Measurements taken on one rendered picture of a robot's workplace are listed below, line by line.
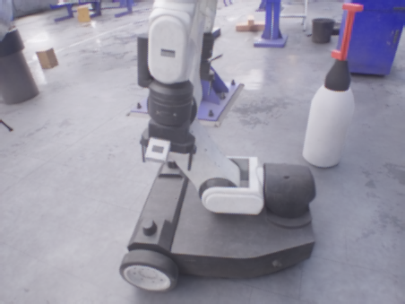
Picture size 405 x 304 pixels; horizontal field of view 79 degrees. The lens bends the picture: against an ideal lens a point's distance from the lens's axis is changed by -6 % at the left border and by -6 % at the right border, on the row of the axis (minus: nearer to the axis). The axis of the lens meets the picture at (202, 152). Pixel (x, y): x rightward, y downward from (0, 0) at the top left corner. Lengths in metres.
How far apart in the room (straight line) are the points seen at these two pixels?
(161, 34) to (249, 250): 0.70
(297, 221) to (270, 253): 0.15
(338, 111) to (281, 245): 0.71
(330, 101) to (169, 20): 1.03
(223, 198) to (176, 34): 0.57
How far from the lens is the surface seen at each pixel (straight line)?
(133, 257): 0.91
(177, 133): 0.55
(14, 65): 3.09
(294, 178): 0.89
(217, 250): 0.91
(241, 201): 0.87
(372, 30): 2.83
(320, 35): 4.08
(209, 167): 0.84
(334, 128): 1.40
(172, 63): 0.45
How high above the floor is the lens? 0.93
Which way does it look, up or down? 36 degrees down
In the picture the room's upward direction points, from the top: 5 degrees counter-clockwise
